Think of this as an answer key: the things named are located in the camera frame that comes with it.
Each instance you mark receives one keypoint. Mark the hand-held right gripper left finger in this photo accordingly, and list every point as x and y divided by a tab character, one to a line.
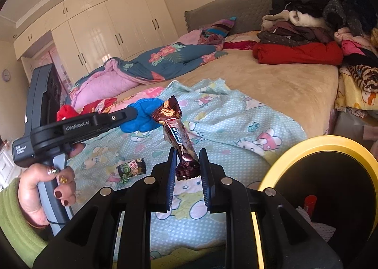
172	180

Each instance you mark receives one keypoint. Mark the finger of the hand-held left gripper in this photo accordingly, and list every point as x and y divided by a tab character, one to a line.
97	123

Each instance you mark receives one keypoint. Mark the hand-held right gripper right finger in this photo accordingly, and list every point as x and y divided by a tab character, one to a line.
205	180

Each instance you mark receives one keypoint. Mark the brown foil snack wrapper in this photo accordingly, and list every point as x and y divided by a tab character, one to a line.
177	136

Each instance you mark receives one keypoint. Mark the blue cloth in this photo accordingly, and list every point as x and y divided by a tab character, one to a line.
141	115

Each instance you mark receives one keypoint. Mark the white foam fruit net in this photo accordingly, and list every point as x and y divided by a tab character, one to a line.
302	214

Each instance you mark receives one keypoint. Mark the red plastic cylinder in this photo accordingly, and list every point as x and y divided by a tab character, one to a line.
311	204

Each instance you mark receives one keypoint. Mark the white foam net sleeve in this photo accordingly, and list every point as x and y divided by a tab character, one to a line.
323	231

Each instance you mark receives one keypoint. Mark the yellow-rimmed black trash bin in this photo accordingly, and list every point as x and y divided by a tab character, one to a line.
339	168

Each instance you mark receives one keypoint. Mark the person's left forearm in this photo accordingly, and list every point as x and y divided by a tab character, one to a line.
14	227

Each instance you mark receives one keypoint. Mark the person's left hand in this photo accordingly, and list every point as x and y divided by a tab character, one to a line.
29	192

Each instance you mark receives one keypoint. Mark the dark green-print snack packet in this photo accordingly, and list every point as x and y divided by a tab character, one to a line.
131	170

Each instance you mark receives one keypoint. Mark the light blue cartoon-cat blanket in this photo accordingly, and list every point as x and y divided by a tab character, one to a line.
230	121

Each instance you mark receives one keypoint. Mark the white cabinet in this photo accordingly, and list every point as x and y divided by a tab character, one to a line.
9	165

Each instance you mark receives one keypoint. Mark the person's green clothing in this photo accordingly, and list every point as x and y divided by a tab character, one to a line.
183	255

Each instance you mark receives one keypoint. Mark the blue floral quilt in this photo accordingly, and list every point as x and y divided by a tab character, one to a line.
165	59

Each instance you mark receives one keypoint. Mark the cream built-in wardrobe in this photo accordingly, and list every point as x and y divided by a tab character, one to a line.
103	21

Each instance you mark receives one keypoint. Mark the bed with beige sheet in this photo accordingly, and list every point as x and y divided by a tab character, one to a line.
280	86

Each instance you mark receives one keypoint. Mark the pink cloth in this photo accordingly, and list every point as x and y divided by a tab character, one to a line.
189	37

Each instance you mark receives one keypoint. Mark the red lace cloth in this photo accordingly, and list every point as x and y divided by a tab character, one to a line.
239	45

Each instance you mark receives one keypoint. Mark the cream printed pillow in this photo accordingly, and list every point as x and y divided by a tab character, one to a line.
245	37

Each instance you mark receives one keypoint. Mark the striped colourful cloth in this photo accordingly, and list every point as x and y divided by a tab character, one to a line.
218	28

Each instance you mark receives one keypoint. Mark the red folded garment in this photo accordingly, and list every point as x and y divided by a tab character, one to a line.
298	53

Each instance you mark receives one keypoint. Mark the yellow cartoon blanket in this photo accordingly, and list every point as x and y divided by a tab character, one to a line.
354	94

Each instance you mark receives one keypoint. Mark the pile of clothes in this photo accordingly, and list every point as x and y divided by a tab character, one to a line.
324	6

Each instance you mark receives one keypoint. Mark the round wall clock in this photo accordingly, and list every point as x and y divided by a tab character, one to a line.
6	75

